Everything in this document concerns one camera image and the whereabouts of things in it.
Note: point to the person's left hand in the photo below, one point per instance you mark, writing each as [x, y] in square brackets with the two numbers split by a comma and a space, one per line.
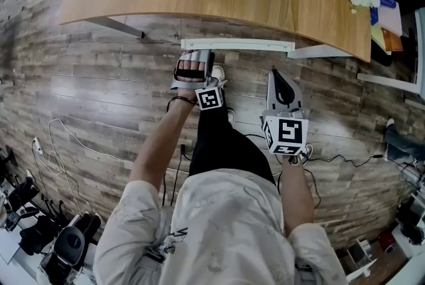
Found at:
[189, 67]

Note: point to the person's white left shoe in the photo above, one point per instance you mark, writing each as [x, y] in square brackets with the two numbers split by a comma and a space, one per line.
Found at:
[218, 74]

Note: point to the light grey desk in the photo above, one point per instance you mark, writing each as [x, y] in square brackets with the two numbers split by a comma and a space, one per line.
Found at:
[421, 54]

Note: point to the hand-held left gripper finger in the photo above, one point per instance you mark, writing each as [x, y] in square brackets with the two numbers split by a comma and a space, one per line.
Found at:
[199, 55]

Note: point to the pile of black equipment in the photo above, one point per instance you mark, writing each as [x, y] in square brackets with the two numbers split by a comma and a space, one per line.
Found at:
[66, 244]

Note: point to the white power strip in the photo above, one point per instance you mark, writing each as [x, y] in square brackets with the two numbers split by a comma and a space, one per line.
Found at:
[37, 145]
[303, 152]

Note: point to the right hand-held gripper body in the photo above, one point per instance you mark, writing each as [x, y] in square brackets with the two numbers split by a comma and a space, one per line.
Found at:
[287, 131]

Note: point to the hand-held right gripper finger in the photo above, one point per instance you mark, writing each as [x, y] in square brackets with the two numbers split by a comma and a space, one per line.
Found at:
[290, 96]
[274, 94]

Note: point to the person's right forearm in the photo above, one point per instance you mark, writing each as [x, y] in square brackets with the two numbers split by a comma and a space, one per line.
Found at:
[299, 197]

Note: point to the wooden table with white legs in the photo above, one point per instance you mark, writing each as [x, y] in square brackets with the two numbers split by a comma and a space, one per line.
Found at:
[216, 8]

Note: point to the yellow folder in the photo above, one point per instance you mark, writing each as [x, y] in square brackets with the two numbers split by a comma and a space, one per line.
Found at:
[378, 36]

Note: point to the person's left forearm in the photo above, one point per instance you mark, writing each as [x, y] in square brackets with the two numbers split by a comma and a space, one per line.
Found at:
[159, 144]

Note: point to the white glass oven door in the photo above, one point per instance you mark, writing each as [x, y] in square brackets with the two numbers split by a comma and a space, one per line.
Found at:
[232, 44]

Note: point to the person's white shoe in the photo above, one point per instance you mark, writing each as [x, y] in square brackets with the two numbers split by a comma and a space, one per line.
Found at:
[218, 74]
[231, 117]

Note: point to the person's black trousers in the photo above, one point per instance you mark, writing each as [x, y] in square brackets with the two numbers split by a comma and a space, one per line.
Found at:
[225, 144]

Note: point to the person's white right shoe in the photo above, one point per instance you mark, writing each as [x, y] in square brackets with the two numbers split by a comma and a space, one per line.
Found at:
[231, 117]

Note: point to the person's white shirt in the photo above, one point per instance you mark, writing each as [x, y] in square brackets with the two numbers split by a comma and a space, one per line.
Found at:
[225, 237]

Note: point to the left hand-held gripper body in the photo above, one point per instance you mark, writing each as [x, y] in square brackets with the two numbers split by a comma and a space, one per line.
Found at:
[209, 98]

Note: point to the pink paper stack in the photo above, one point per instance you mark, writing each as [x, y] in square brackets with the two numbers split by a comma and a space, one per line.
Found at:
[391, 19]

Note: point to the orange folder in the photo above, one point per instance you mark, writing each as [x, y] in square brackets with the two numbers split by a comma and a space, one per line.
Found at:
[393, 41]

